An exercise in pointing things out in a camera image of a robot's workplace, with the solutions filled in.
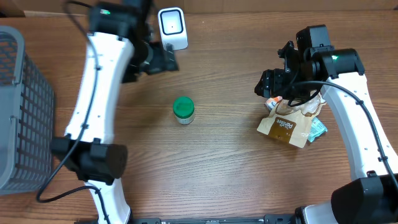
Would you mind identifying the beige dried mushroom bag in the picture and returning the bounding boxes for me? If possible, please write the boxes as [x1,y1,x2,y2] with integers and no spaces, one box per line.
[257,94,326,148]

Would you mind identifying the teal snack packet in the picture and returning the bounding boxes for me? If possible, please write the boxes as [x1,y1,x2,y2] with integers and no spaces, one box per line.
[308,117,328,142]

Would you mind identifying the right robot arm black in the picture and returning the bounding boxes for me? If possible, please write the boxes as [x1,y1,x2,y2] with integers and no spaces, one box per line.
[254,25,397,223]

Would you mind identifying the green bottle cap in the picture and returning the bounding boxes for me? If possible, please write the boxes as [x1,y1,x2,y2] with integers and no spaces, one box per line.
[173,96,195,119]

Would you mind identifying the clear jar white contents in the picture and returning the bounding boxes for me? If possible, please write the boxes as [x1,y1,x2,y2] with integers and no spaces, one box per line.
[173,96,195,124]

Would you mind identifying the grey plastic shopping basket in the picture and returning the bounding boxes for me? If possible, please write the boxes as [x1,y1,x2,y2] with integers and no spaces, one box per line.
[1,26,55,195]

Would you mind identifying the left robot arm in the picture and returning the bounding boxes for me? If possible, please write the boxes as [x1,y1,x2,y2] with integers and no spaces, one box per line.
[50,1,178,223]

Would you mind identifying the orange tissue pack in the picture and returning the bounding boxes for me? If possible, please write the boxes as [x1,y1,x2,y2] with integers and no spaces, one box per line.
[264,96,283,111]

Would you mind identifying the white barcode scanner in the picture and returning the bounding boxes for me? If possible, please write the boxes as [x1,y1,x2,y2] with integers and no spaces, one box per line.
[157,7,188,50]

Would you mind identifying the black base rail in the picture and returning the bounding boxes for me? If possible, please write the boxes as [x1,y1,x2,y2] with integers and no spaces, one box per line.
[127,214,307,224]

